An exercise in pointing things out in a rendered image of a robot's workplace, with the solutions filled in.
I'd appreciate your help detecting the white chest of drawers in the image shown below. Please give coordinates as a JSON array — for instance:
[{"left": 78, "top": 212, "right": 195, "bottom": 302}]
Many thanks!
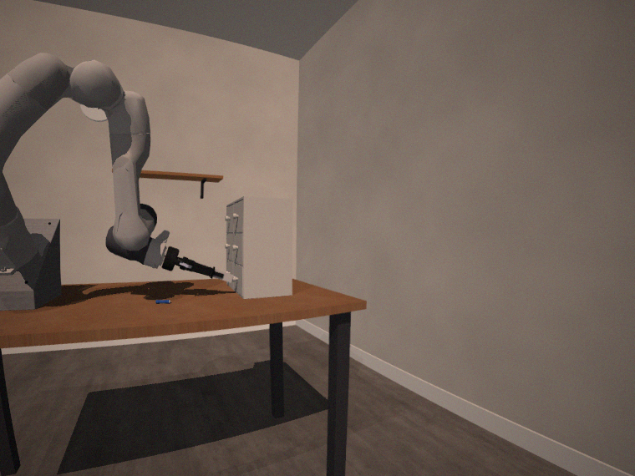
[{"left": 226, "top": 196, "right": 292, "bottom": 299}]

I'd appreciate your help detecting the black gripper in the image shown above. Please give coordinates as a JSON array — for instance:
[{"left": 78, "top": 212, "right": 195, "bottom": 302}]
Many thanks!
[{"left": 162, "top": 246, "right": 233, "bottom": 283}]

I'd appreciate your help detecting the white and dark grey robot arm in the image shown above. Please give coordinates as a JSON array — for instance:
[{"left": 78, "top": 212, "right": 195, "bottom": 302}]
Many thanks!
[{"left": 0, "top": 53, "right": 170, "bottom": 276}]

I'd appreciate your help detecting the grey drawer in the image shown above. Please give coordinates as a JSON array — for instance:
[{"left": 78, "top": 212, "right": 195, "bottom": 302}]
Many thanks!
[
  {"left": 225, "top": 260, "right": 234, "bottom": 289},
  {"left": 225, "top": 205, "right": 234, "bottom": 231},
  {"left": 232, "top": 234, "right": 243, "bottom": 264},
  {"left": 232, "top": 200, "right": 243, "bottom": 230},
  {"left": 225, "top": 234, "right": 233, "bottom": 260},
  {"left": 232, "top": 263, "right": 243, "bottom": 296}
]

